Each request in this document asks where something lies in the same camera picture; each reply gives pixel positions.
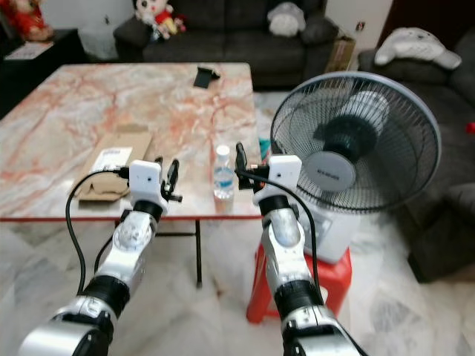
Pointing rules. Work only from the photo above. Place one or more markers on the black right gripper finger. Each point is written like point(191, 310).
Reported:
point(241, 156)
point(274, 149)

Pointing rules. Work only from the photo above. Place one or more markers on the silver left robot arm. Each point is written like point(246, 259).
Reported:
point(130, 252)

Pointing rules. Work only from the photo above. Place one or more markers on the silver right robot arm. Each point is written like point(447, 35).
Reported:
point(286, 237)

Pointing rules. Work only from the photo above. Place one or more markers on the brown cardboard mailer envelope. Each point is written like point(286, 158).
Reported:
point(115, 159)

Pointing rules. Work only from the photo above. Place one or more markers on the black phone stand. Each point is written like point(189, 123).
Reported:
point(205, 77)

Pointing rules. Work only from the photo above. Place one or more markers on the white electric fan black grille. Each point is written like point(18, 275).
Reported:
point(378, 126)

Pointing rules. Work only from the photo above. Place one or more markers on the dark grey sofa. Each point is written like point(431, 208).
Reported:
point(223, 48)

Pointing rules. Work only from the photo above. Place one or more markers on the brown cardboard box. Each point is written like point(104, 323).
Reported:
point(341, 53)

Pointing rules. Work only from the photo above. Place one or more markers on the grey round plush toy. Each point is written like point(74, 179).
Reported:
point(286, 20)

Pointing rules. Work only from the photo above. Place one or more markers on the red plastic stool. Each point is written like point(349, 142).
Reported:
point(338, 285)

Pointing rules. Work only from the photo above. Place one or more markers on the cartoon boy plush doll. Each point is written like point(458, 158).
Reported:
point(159, 16)

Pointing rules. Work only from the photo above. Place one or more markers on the black side table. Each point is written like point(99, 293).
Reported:
point(30, 78)

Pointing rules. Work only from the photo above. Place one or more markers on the white long plush toy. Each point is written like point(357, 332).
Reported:
point(415, 48)

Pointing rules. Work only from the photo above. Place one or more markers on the dark grey armchair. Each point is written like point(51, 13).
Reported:
point(453, 185)

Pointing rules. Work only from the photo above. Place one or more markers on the red festive doll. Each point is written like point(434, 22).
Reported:
point(26, 18)

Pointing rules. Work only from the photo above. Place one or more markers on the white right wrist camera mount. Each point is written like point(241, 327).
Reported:
point(283, 172)

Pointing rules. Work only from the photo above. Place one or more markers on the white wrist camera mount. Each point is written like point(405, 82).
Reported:
point(283, 172)
point(145, 182)

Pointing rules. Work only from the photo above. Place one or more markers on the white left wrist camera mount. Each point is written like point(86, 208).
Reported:
point(145, 182)

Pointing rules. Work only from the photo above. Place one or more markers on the black metal table frame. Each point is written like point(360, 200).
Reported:
point(198, 256)

